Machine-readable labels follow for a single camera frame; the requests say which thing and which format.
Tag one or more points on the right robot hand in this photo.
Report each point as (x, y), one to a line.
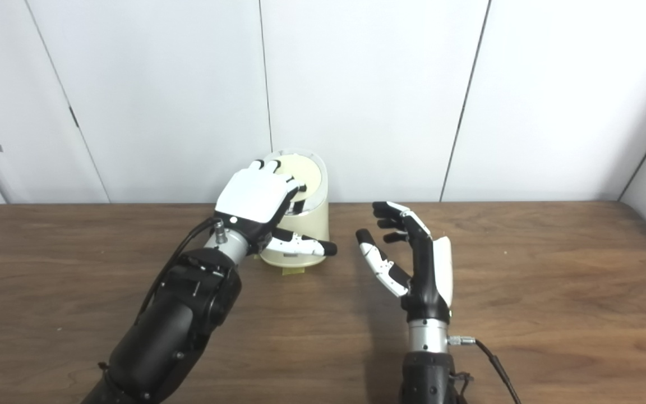
(427, 275)

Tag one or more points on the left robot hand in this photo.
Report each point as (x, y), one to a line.
(255, 196)

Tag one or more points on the round cream bin lid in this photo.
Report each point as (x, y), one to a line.
(307, 174)

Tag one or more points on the cream-colored bin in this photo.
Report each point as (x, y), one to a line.
(312, 224)

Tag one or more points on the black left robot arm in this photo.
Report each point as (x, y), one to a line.
(171, 320)

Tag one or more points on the yellow tape piece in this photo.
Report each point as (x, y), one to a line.
(293, 271)

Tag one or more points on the black wall panel hinge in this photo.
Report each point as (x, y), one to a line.
(74, 117)

